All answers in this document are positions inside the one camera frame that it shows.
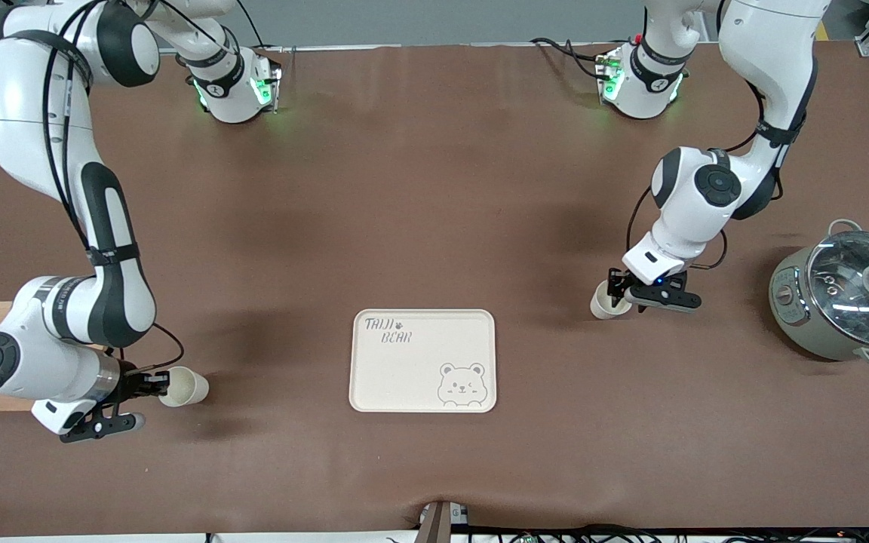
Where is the white IKEA cup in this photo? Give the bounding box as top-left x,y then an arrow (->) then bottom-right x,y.
158,366 -> 210,408
590,281 -> 633,320

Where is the grey cooking pot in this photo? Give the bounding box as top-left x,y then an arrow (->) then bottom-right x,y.
769,219 -> 869,370

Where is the brown table mat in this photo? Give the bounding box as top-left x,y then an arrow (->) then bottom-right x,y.
0,41 -> 869,538

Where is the beige bear print tray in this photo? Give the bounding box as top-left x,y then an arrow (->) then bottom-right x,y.
349,308 -> 497,414

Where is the glass pot lid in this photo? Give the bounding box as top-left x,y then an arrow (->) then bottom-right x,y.
808,230 -> 869,349

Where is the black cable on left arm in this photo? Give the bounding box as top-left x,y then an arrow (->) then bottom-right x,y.
625,128 -> 786,272

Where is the black cable at left arm base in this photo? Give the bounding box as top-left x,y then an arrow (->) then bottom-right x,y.
531,36 -> 616,80

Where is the black cable at arm base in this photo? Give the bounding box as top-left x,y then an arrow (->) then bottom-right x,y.
235,0 -> 269,50
531,36 -> 616,80

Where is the black cable at right arm base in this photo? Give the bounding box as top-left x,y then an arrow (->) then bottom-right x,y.
235,0 -> 269,50

